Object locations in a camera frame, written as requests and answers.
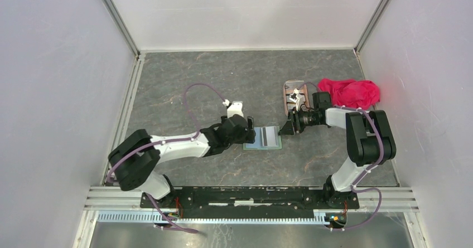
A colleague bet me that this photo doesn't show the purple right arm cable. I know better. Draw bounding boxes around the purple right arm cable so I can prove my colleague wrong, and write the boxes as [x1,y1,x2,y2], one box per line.
[295,81,385,232]

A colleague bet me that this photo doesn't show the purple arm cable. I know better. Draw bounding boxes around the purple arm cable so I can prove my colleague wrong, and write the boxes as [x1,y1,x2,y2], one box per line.
[295,81,385,232]
[105,83,227,234]

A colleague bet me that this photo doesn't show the white VIP card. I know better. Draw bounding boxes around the white VIP card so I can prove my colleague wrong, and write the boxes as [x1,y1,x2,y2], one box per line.
[260,126,279,148]

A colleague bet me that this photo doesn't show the aluminium frame rail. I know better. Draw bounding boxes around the aluminium frame rail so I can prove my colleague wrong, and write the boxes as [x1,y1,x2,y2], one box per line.
[74,0,429,248]

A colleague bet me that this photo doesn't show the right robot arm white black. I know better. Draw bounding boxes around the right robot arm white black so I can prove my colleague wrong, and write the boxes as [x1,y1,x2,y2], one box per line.
[278,89,397,208]

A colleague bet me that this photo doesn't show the pink oval card tray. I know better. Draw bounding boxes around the pink oval card tray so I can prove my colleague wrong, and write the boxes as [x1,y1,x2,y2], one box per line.
[283,80,310,115]

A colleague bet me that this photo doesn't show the crumpled red cloth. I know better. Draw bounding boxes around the crumpled red cloth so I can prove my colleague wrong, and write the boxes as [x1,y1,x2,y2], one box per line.
[317,78,381,110]

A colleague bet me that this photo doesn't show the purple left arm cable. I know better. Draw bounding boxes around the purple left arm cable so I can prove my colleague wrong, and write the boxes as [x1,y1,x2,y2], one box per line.
[105,83,227,234]

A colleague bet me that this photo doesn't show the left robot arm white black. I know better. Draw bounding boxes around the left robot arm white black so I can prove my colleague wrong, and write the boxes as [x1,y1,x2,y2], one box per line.
[107,115,255,208]

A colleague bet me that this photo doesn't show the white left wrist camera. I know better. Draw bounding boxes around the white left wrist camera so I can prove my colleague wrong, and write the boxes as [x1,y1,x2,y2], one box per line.
[222,99,244,118]

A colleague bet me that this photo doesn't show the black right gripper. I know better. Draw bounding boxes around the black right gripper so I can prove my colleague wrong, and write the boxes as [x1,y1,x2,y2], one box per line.
[277,106,320,135]

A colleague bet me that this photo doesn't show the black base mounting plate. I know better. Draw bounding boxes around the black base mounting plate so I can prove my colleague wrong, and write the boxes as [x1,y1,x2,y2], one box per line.
[157,186,360,218]

